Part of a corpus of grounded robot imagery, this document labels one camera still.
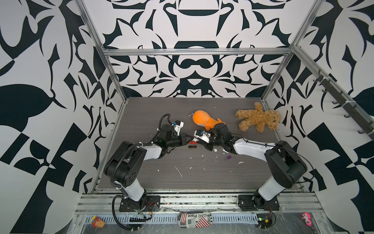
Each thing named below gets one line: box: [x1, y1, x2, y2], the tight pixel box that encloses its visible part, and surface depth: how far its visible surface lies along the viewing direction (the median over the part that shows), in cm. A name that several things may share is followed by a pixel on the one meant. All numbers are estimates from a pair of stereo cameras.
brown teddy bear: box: [235, 101, 281, 133], surface depth 103 cm
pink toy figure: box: [301, 212, 313, 227], surface depth 71 cm
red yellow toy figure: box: [90, 214, 106, 229], surface depth 69 cm
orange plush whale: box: [192, 110, 226, 131], surface depth 103 cm
